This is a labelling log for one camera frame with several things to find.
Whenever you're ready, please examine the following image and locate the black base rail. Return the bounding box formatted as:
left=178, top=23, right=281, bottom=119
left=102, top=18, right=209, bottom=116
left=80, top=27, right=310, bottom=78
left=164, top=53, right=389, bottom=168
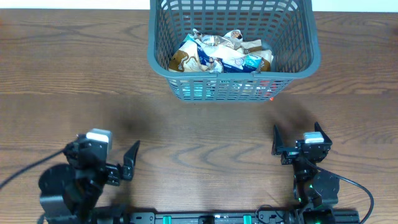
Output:
left=94, top=209, right=360, bottom=224

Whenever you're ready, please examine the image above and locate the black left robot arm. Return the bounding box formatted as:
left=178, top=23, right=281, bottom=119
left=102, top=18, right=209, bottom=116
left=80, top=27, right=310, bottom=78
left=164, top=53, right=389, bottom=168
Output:
left=39, top=134, right=141, bottom=223

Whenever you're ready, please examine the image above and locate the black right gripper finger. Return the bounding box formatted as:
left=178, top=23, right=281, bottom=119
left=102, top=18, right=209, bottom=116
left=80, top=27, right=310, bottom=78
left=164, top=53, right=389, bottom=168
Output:
left=314, top=122, right=332, bottom=145
left=271, top=124, right=284, bottom=155

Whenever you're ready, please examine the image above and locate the cream cookie snack bag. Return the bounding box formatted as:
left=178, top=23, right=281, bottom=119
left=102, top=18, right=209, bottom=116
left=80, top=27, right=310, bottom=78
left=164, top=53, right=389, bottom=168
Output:
left=227, top=30, right=274, bottom=73

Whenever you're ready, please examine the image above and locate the grey plastic mesh basket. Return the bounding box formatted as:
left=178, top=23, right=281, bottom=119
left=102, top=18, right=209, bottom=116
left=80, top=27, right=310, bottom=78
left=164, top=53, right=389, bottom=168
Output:
left=147, top=0, right=321, bottom=102

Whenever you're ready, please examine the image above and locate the spaghetti pack with red end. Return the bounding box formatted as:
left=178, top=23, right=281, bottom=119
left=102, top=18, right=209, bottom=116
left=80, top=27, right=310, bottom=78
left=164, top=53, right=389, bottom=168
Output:
left=239, top=80, right=278, bottom=101

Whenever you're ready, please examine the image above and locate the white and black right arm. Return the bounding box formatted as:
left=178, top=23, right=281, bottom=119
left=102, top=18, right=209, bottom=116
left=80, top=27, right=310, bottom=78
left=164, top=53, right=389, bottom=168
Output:
left=271, top=123, right=340, bottom=223

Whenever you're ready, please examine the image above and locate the teal flushable wipes pack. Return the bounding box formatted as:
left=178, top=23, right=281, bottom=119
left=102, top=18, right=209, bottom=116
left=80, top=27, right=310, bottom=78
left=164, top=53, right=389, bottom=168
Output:
left=181, top=81, right=216, bottom=100

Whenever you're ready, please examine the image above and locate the blue Kleenex tissue pack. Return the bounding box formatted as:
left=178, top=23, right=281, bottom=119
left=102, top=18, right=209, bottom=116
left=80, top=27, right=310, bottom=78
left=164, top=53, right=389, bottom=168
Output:
left=182, top=33, right=264, bottom=74

